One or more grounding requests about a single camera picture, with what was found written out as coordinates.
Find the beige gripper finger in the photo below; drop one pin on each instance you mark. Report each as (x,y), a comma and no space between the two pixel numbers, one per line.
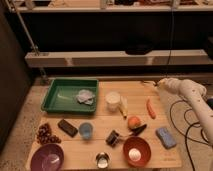
(161,83)

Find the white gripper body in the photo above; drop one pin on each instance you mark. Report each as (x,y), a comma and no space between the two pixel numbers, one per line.
(172,85)

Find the small metal fork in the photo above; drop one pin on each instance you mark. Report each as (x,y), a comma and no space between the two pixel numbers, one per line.
(150,82)

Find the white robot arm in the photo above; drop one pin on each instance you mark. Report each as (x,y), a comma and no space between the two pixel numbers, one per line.
(194,93)

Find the orange carrot toy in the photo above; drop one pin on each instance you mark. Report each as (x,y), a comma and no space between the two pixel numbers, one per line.
(150,110)

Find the black object on shelf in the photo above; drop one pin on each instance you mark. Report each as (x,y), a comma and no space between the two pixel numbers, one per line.
(140,46)

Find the yellow corn cob toy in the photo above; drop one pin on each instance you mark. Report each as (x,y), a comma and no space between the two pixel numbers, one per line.
(124,107)

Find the orange fruit toy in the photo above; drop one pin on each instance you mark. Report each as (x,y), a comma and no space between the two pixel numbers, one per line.
(133,122)

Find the white plastic cup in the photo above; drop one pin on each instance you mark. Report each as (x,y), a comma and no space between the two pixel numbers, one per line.
(112,101)

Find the dark eggplant toy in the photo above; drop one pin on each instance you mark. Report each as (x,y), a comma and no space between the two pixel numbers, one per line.
(137,131)

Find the blue sponge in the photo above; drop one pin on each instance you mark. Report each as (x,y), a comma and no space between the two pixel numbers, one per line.
(166,138)

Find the red bowl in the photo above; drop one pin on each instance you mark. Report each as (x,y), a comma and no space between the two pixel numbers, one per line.
(142,146)

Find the white egg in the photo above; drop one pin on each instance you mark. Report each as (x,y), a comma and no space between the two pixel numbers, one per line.
(134,154)

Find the blue translucent cup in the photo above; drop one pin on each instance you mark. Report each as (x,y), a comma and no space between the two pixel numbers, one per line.
(86,130)

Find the green plastic tray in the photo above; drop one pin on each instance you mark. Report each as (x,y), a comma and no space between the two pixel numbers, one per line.
(61,96)

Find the small metal cup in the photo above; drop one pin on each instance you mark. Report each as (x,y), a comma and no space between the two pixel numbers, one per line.
(102,160)

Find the dark brown rectangular block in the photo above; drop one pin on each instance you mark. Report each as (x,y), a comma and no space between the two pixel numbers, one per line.
(67,128)

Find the white metal shelf rack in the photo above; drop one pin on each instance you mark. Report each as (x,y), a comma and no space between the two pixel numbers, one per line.
(90,39)

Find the bunch of dark grapes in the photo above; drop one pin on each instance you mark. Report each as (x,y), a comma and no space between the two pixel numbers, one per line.
(44,135)

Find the purple bowl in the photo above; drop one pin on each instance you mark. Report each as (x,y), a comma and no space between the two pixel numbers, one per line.
(49,157)

